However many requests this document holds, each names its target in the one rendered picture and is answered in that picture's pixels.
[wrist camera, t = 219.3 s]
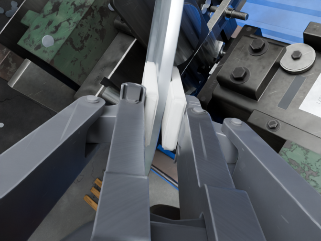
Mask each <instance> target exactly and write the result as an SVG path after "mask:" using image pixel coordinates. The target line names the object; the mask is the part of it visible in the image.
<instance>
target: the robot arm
mask: <svg viewBox="0 0 321 241"><path fill-rule="evenodd" d="M158 100H159V95H158V84H157V74H156V65H155V64H154V63H153V62H148V61H147V62H146V63H145V67H144V73H143V79H142V84H137V83H130V82H128V83H123V84H122V85H121V91H120V98H119V103H118V104H117V105H112V106H105V100H104V99H102V98H100V97H96V96H94V95H87V96H82V97H80V98H79V99H77V100H76V101H74V102H73V103H72V104H70V105H69V106H67V107H66V108H65V109H63V110H62V111H60V112H59V113H57V114H56V115H55V116H53V117H52V118H50V119H49V120H48V121H47V122H45V123H44V124H42V125H41V126H40V127H38V128H37V129H35V130H34V131H32V132H31V133H30V134H28V135H27V136H25V137H24V138H23V139H21V140H20V141H18V142H17V143H16V144H14V145H13V146H12V147H10V148H9V149H7V150H6V151H5V152H3V153H2V154H0V241H27V240H28V239H29V238H30V237H31V235H32V234H33V233H34V231H35V230H36V229H37V228H38V226H39V225H40V224H41V222H42V221H43V220H44V219H45V217H46V216H47V215H48V214H49V212H50V211H51V210H52V208H53V207H54V206H55V205H56V203H57V202H58V201H59V199H60V198H61V197H62V196H63V194H64V193H65V192H66V191H67V189H68V188H69V187H70V185H71V184H72V183H73V182H74V181H75V179H76V178H77V177H78V176H79V174H80V173H81V172H82V170H83V169H84V168H85V167H86V165H87V164H88V163H89V161H90V160H91V159H92V158H93V156H94V155H95V154H96V153H97V151H98V150H99V149H100V145H101V143H105V142H110V143H111V145H110V150H109V155H108V160H107V166H106V171H105V172H104V176H103V181H102V186H101V191H100V196H99V201H98V206H97V210H96V217H95V220H93V221H90V222H88V223H86V224H84V225H82V226H80V227H79V228H77V229H76V230H74V231H73V232H71V233H70V234H69V235H67V236H66V237H64V238H63V239H61V240H60V241H321V194H320V193H319V192H318V191H317V190H315V189H314V188H313V187H312V186H311V185H310V184H309V183H308V182H307V181H306V180H305V179H304V178H303V177H302V176H301V175H300V174H299V173H298V172H297V171H295V170H294V169H293V168H292V167H291V166H290V165H289V164H288V163H287V162H286V161H285V160H284V159H283V158H282V157H281V156H280V155H279V154H278V153H277V152H276V151H274V150H273V149H272V148H271V147H270V146H269V145H268V144H267V143H266V142H265V141H264V140H263V139H262V138H261V137H260V136H259V135H258V134H257V133H256V132H254V131H253V130H252V129H251V128H250V127H249V126H248V125H247V124H246V123H244V122H243V121H241V120H240V119H237V118H225V119H224V121H223V124H220V123H217V122H214V121H212V119H211V116H210V114H209V113H208V112H207V111H205V110H203V109H202V107H201V104H200V102H199V99H198V98H196V97H195V96H190V95H185V94H184V91H183V87H182V81H181V77H180V73H179V70H178V68H177V67H176V66H173V69H172V75H171V81H170V85H169V90H168V95H167V100H166V104H165V109H164V114H163V118H162V123H161V134H162V147H163V148H164V150H170V151H173V150H174V149H176V145H177V142H178V145H177V149H176V154H175V158H174V161H173V163H174V164H175V163H176V161H177V174H178V189H179V204H180V219H181V220H172V219H168V218H165V217H162V216H159V215H156V214H153V213H150V198H149V177H148V176H145V147H147V146H148V145H150V139H151V134H152V129H153V124H154V119H155V114H156V109H157V105H158ZM237 159H238V160H237Z"/></svg>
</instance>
